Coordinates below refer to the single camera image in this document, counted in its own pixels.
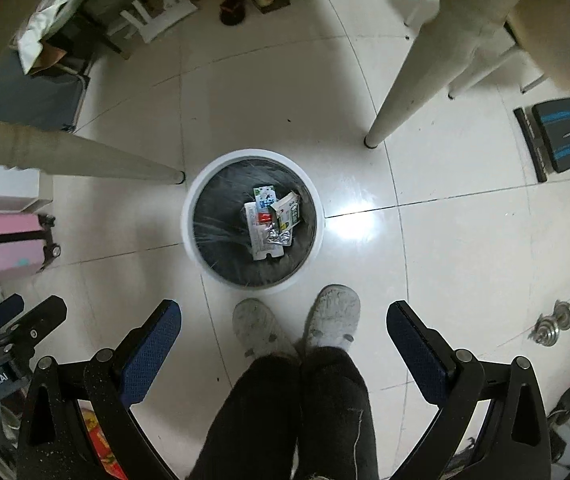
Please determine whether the silver dumbbell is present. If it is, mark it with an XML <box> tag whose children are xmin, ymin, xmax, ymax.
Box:
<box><xmin>529</xmin><ymin>300</ymin><xmax>570</xmax><ymax>347</ymax></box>

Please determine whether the white plastic bag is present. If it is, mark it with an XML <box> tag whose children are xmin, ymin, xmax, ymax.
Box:
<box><xmin>17</xmin><ymin>0</ymin><xmax>92</xmax><ymax>74</ymax></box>

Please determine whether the white blue-print carton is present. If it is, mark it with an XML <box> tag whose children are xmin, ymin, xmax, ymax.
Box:
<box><xmin>253</xmin><ymin>185</ymin><xmax>279</xmax><ymax>209</ymax></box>

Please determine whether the brown slipper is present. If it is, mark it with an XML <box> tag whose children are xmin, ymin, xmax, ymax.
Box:
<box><xmin>219</xmin><ymin>0</ymin><xmax>246</xmax><ymax>26</ymax></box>

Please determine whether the white round trash bin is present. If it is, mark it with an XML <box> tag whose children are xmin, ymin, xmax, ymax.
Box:
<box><xmin>180</xmin><ymin>147</ymin><xmax>327</xmax><ymax>295</ymax></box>

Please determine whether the dark framed cabinet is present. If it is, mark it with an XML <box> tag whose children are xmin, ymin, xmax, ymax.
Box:
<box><xmin>44</xmin><ymin>0</ymin><xmax>149</xmax><ymax>59</ymax></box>

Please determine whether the white storage box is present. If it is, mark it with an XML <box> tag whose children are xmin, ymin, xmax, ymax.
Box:
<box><xmin>0</xmin><ymin>164</ymin><xmax>54</xmax><ymax>216</ymax></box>

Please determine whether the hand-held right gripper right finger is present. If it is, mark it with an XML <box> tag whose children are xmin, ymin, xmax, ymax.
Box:
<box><xmin>386</xmin><ymin>300</ymin><xmax>552</xmax><ymax>480</ymax></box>

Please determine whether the brown cardboard box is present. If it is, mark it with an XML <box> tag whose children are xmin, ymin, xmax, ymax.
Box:
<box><xmin>30</xmin><ymin>42</ymin><xmax>66</xmax><ymax>74</ymax></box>

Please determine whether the person's left leg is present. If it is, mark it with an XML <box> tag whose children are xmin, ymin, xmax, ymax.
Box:
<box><xmin>199</xmin><ymin>352</ymin><xmax>305</xmax><ymax>480</ymax></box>

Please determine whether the white plastic stool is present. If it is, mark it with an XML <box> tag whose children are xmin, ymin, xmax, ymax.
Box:
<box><xmin>119</xmin><ymin>0</ymin><xmax>199</xmax><ymax>44</ymax></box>

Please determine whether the flat white paper box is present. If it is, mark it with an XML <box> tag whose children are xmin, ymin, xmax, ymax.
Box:
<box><xmin>243</xmin><ymin>202</ymin><xmax>286</xmax><ymax>262</ymax></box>

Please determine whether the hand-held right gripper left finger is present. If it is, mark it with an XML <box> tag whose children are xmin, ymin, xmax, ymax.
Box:
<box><xmin>16</xmin><ymin>299</ymin><xmax>183</xmax><ymax>480</ymax></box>

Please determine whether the cream table leg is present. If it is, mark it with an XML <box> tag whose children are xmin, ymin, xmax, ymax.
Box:
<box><xmin>0</xmin><ymin>120</ymin><xmax>186</xmax><ymax>185</ymax></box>
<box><xmin>364</xmin><ymin>0</ymin><xmax>522</xmax><ymax>150</ymax></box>

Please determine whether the pink suitcase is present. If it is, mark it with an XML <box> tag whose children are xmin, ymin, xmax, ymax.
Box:
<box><xmin>0</xmin><ymin>212</ymin><xmax>62</xmax><ymax>287</ymax></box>

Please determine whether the crumpled silver foil wrapper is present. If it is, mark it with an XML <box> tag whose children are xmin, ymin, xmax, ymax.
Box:
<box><xmin>262</xmin><ymin>225</ymin><xmax>294</xmax><ymax>247</ymax></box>

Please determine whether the black bin liner bag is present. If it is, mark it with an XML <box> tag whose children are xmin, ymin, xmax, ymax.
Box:
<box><xmin>192</xmin><ymin>157</ymin><xmax>316</xmax><ymax>283</ymax></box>

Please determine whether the person's left grey slipper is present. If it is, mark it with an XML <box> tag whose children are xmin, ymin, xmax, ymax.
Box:
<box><xmin>232</xmin><ymin>298</ymin><xmax>299</xmax><ymax>359</ymax></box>

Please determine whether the person's right leg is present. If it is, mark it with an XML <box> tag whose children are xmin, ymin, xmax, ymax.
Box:
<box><xmin>290</xmin><ymin>345</ymin><xmax>381</xmax><ymax>480</ymax></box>

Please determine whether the dark blue fabric suitcase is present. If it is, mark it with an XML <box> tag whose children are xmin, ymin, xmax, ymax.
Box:
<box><xmin>0</xmin><ymin>50</ymin><xmax>92</xmax><ymax>134</ymax></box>

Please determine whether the person's grey slipper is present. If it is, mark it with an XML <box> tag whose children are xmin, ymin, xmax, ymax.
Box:
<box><xmin>305</xmin><ymin>285</ymin><xmax>362</xmax><ymax>352</ymax></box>
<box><xmin>232</xmin><ymin>298</ymin><xmax>299</xmax><ymax>359</ymax></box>

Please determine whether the black scale with blue pattern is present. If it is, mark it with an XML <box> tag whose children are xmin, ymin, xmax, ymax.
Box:
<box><xmin>530</xmin><ymin>97</ymin><xmax>570</xmax><ymax>174</ymax></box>

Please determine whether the white chair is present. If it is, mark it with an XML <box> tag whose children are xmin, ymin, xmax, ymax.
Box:
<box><xmin>404</xmin><ymin>0</ymin><xmax>547</xmax><ymax>101</ymax></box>

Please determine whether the red printed packet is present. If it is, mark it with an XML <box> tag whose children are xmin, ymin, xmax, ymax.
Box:
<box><xmin>79</xmin><ymin>404</ymin><xmax>126</xmax><ymax>480</ymax></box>

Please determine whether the person's right grey slipper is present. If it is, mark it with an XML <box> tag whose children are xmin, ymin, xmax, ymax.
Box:
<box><xmin>305</xmin><ymin>285</ymin><xmax>362</xmax><ymax>352</ymax></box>

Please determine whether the green white drink carton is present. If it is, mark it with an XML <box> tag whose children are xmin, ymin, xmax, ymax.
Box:
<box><xmin>267</xmin><ymin>190</ymin><xmax>302</xmax><ymax>229</ymax></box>

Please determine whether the person's leg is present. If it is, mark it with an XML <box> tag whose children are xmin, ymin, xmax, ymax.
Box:
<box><xmin>199</xmin><ymin>352</ymin><xmax>305</xmax><ymax>480</ymax></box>
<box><xmin>290</xmin><ymin>345</ymin><xmax>381</xmax><ymax>480</ymax></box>

